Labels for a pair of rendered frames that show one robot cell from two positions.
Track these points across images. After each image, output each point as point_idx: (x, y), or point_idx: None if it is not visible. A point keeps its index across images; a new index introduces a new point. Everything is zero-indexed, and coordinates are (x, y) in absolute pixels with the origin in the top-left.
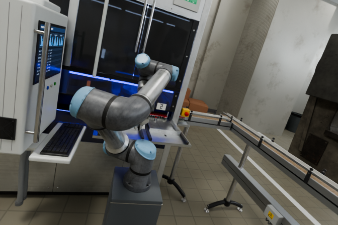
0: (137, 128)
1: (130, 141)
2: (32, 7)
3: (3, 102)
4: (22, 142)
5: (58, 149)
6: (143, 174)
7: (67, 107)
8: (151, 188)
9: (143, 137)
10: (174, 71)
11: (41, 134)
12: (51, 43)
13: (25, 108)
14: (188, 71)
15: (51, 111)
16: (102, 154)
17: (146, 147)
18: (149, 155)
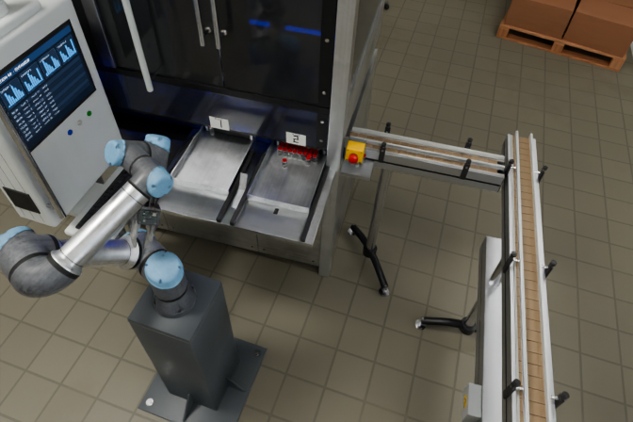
0: (224, 191)
1: (145, 252)
2: None
3: (7, 176)
4: (50, 216)
5: None
6: (164, 300)
7: (146, 121)
8: (188, 315)
9: (219, 219)
10: (149, 187)
11: (94, 185)
12: (39, 78)
13: (30, 185)
14: (339, 73)
15: (105, 147)
16: None
17: (157, 271)
18: (159, 284)
